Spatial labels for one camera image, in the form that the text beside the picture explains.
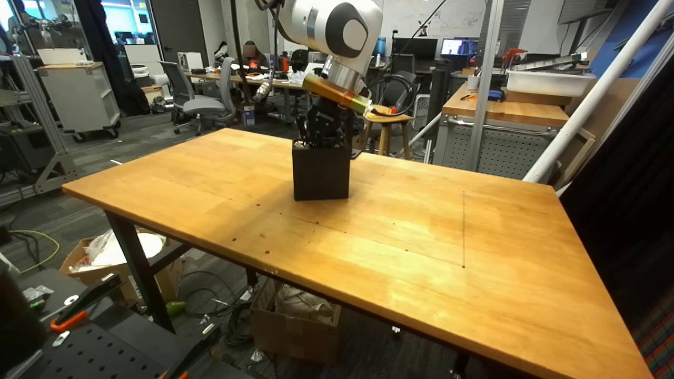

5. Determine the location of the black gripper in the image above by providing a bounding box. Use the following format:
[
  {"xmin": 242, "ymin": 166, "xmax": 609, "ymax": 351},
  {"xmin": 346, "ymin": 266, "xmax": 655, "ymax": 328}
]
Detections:
[{"xmin": 299, "ymin": 98, "xmax": 362, "ymax": 148}]

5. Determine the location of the black perforated box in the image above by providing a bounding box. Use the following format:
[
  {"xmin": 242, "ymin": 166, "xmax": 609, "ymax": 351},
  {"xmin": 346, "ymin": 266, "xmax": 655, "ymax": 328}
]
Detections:
[{"xmin": 292, "ymin": 139, "xmax": 349, "ymax": 201}]

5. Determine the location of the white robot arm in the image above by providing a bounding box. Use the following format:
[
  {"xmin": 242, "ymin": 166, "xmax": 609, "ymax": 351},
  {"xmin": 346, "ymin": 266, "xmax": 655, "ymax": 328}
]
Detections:
[{"xmin": 258, "ymin": 0, "xmax": 384, "ymax": 150}]

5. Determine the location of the cardboard box under table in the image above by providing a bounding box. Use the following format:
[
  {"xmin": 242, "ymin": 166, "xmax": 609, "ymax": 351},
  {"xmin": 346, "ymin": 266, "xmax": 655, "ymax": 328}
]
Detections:
[{"xmin": 251, "ymin": 279, "xmax": 342, "ymax": 364}]

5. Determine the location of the round wooden stool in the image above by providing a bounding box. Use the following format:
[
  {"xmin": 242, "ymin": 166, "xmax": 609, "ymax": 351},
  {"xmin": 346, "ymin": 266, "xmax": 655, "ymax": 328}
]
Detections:
[{"xmin": 362, "ymin": 105, "xmax": 410, "ymax": 157}]

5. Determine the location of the seated person in background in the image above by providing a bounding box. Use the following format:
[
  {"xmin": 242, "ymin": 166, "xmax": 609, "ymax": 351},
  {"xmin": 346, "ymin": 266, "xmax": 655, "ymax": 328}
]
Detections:
[{"xmin": 242, "ymin": 40, "xmax": 268, "ymax": 71}]

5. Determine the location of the grey office chair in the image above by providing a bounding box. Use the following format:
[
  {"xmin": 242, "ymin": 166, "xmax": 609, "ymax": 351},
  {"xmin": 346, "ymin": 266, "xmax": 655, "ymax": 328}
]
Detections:
[{"xmin": 163, "ymin": 62, "xmax": 236, "ymax": 135}]

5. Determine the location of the computer monitor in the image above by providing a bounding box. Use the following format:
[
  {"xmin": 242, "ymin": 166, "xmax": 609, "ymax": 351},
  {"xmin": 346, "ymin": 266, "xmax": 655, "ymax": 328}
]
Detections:
[{"xmin": 440, "ymin": 37, "xmax": 479, "ymax": 57}]

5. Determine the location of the white plastic tray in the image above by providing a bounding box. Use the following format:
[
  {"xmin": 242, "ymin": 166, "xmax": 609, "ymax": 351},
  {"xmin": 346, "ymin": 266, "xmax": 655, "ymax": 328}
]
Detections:
[{"xmin": 506, "ymin": 69, "xmax": 593, "ymax": 97}]

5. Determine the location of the wooden workbench with drawers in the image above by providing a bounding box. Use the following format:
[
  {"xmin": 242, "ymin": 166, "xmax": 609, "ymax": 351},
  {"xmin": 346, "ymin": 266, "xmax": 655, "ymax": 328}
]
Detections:
[{"xmin": 432, "ymin": 84, "xmax": 569, "ymax": 178}]

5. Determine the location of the white rolling cabinet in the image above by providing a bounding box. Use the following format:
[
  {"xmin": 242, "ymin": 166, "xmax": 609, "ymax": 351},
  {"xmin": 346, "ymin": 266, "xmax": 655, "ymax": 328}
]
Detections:
[{"xmin": 38, "ymin": 64, "xmax": 122, "ymax": 142}]

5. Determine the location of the white diagonal pole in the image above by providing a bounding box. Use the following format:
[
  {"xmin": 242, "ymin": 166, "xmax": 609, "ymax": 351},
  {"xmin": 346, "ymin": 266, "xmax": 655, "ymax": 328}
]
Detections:
[{"xmin": 524, "ymin": 0, "xmax": 674, "ymax": 183}]

